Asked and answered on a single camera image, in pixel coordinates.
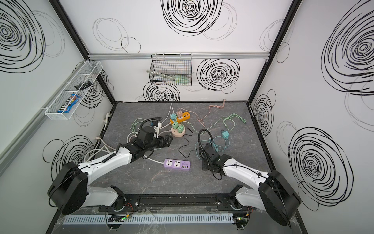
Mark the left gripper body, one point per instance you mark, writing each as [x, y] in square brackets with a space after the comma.
[163, 141]

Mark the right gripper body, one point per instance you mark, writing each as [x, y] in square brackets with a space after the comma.
[206, 165]

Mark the round pink power strip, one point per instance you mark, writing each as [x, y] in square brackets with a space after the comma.
[175, 132]

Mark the green plug adapter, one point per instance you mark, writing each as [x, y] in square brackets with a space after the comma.
[175, 125]
[181, 128]

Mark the teal charger with white cable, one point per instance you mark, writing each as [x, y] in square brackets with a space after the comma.
[171, 113]

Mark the purple power strip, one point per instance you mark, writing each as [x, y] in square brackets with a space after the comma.
[177, 164]

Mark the orange power strip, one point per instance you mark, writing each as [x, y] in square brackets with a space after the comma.
[186, 116]

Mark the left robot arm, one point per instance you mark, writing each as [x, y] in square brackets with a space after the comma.
[72, 190]

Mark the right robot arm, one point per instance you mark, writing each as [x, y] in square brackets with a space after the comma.
[257, 181]

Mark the metal tongs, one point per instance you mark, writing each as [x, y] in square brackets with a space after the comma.
[161, 74]

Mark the blue candy pack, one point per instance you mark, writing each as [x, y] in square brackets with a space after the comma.
[69, 103]

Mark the white slotted cable duct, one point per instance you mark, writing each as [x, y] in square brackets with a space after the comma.
[98, 219]

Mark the black wire basket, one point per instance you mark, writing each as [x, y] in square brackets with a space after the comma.
[182, 66]

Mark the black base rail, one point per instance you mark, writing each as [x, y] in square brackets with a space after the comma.
[175, 200]

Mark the white wire shelf basket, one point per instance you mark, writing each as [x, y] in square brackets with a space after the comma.
[89, 98]

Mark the aluminium wall rail back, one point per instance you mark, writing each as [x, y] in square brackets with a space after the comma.
[193, 55]

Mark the aluminium wall rail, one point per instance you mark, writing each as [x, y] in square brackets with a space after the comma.
[193, 55]
[13, 149]

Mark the aluminium wall rail left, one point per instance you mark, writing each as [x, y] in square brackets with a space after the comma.
[13, 149]

